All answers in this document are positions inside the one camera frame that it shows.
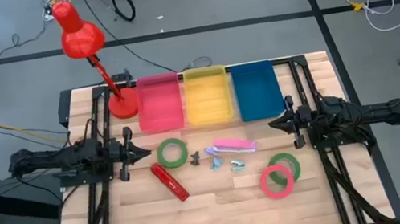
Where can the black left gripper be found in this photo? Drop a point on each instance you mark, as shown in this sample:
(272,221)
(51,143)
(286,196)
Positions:
(125,153)

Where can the red stapler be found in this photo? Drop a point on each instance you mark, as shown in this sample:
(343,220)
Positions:
(169,181)

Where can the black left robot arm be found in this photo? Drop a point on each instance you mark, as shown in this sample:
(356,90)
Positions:
(49,159)

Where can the red desk lamp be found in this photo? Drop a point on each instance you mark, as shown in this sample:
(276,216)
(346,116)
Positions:
(79,38)

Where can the yellow translucent plastic bin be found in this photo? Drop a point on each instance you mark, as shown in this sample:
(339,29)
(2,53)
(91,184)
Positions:
(207,94)

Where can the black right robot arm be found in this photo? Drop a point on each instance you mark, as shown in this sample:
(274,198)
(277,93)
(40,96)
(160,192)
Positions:
(367,112)

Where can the pink translucent plastic bin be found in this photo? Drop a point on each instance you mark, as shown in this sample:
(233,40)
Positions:
(158,102)

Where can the green tape roll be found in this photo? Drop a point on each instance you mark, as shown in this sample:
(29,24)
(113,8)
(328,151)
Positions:
(294,161)
(160,155)

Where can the blue plastic bin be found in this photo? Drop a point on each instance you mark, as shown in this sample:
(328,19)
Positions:
(257,90)

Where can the light blue staple remover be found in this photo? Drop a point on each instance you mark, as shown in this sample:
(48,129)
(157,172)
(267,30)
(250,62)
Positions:
(217,163)

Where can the pink tape roll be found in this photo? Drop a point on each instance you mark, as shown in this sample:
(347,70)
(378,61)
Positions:
(266,191)

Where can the purple staple remover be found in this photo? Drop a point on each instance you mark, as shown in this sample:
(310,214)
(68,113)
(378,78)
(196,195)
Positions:
(209,151)

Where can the pink stapler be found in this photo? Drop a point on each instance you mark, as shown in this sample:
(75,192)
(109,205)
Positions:
(236,144)

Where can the dark grey staple remover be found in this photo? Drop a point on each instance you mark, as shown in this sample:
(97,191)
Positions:
(195,158)

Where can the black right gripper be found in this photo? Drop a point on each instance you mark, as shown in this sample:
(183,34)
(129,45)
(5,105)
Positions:
(294,122)

